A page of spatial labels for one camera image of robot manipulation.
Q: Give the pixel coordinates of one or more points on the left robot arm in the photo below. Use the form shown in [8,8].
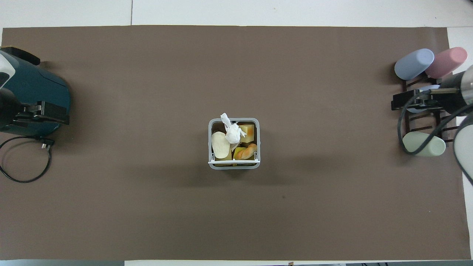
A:
[5,68]

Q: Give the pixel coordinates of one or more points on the pale green cup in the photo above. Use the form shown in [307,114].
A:
[421,143]

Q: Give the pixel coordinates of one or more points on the dark brown cup rack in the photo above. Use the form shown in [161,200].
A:
[410,84]

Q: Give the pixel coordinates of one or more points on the grey bin with white lid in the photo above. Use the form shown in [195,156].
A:
[210,125]

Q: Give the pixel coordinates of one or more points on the yellow block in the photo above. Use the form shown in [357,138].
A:
[248,131]

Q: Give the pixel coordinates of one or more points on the pale oval flat bread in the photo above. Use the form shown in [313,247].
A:
[220,145]

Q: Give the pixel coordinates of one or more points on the brown croissant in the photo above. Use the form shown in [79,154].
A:
[248,150]

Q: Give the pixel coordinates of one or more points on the pink cup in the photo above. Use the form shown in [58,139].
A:
[445,62]

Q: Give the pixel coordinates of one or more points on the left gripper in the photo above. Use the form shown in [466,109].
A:
[10,111]

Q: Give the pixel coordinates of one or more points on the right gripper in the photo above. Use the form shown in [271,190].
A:
[451,95]

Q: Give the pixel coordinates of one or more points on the crumpled white paper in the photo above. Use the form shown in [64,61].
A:
[232,133]

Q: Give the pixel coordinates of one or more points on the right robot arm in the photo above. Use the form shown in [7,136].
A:
[465,144]

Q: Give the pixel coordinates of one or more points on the blue cup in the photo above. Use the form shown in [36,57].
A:
[414,64]

